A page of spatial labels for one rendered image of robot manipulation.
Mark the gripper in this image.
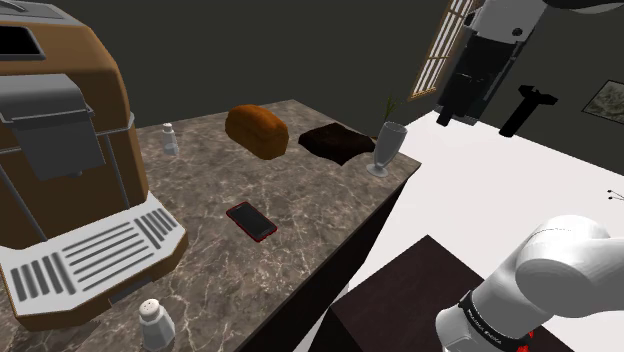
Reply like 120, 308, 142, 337
435, 26, 529, 127

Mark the window with slatted blind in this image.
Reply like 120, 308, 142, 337
408, 0, 477, 102

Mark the thin green plant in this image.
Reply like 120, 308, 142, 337
381, 94, 404, 124

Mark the clear footed glass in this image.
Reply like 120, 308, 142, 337
365, 121, 409, 179

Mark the dark brown folded cloth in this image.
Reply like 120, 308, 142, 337
297, 122, 377, 167

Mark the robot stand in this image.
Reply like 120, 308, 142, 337
305, 234, 576, 352

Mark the brown bread loaf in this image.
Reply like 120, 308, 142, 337
224, 103, 291, 161

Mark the black phone with red case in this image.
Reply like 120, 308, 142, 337
225, 200, 279, 243

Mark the small white bottle shaker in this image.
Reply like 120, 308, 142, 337
161, 122, 181, 157

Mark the white faceted salt shaker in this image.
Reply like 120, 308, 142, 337
138, 298, 177, 352

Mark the brown coffee machine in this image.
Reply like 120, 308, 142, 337
0, 0, 190, 333

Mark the framed wall picture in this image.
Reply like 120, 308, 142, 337
581, 79, 624, 126

